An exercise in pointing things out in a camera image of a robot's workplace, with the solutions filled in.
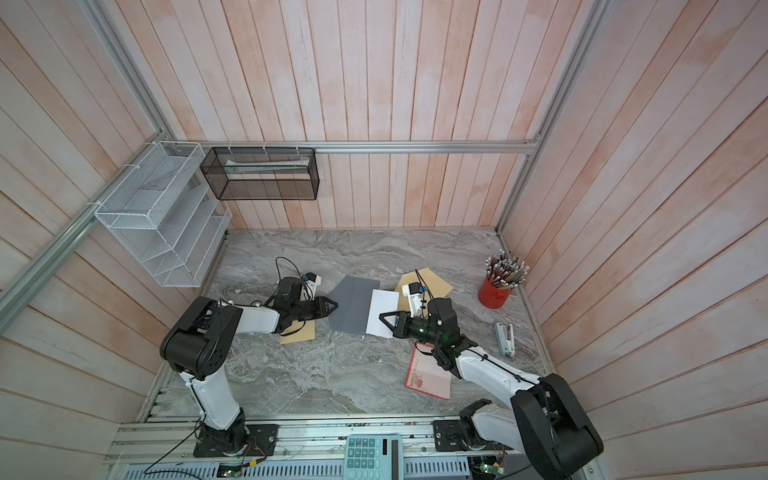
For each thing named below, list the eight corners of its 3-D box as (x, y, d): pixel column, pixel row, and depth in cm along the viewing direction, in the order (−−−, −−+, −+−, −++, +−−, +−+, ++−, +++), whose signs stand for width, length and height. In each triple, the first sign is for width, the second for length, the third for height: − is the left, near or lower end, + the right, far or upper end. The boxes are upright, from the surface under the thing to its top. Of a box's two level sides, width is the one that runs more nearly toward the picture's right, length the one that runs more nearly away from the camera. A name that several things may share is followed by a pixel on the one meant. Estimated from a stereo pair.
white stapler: (498, 355, 90) (501, 351, 88) (495, 326, 96) (497, 322, 94) (513, 357, 89) (517, 353, 87) (509, 328, 95) (512, 323, 93)
